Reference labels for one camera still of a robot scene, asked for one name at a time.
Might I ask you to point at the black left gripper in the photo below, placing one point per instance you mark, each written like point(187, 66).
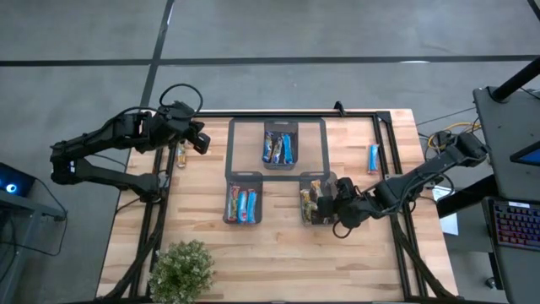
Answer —
point(181, 131)

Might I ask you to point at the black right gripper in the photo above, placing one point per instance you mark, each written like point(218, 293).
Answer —
point(354, 209)

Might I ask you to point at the orange blue granola bar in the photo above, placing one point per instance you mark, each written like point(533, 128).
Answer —
point(315, 190)

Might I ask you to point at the snack bars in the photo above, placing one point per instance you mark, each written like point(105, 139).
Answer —
point(306, 207)

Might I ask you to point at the yellow-green granola bar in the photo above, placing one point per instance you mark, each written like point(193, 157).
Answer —
point(181, 155)

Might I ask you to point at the dark blue Chewy granola bar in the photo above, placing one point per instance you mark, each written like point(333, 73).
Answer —
point(268, 146)

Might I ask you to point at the green Chewy chocolate chip bar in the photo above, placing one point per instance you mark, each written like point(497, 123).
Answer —
point(233, 202)

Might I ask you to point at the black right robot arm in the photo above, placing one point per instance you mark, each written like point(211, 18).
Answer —
point(422, 177)

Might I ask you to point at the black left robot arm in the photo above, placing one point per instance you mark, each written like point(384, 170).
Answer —
point(105, 135)

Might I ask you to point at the grey translucent plastic bin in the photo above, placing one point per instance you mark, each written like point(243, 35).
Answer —
point(280, 125)
point(312, 175)
point(244, 177)

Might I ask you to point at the tan mat with dark border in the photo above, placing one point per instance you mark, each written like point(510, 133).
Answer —
point(244, 148)

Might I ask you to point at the black clamp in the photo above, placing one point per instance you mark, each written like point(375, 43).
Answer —
point(338, 106)

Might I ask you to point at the white paper sheet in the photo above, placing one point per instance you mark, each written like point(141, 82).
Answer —
point(447, 215)

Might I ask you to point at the artificial white-flowered potted plant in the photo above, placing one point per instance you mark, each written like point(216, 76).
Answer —
point(181, 270)

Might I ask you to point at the grey computer stand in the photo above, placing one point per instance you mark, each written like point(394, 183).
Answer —
point(38, 228)

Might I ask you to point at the grey side desk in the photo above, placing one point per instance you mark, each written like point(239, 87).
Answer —
point(502, 122)

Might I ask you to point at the backlit rainbow keyboard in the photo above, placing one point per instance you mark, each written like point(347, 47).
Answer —
point(516, 224)

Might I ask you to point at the black keyboard with tray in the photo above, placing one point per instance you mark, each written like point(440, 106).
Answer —
point(514, 270)

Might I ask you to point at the blue lit screen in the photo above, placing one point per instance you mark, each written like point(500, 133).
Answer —
point(529, 157)

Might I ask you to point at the black pole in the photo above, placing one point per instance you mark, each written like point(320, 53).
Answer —
point(516, 80)

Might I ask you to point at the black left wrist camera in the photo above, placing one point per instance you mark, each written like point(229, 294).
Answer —
point(180, 110)

